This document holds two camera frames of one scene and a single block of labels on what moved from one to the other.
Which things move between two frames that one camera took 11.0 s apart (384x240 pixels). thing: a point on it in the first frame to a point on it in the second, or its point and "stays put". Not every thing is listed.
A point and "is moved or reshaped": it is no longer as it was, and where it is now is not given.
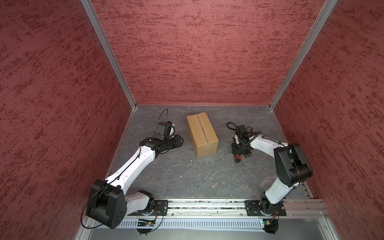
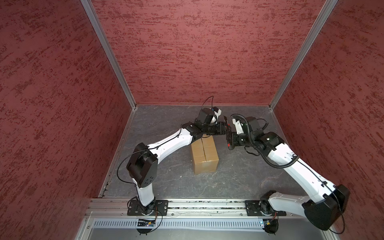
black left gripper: [178, 143] to [221, 128]
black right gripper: [235, 150] to [234, 139]
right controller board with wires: [272, 226] stays put
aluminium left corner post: [97, 24] stays put
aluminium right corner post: [328, 6] stays put
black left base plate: [160, 208] stays put
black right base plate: [260, 208] stays put
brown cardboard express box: [203, 136] is moved or reshaped
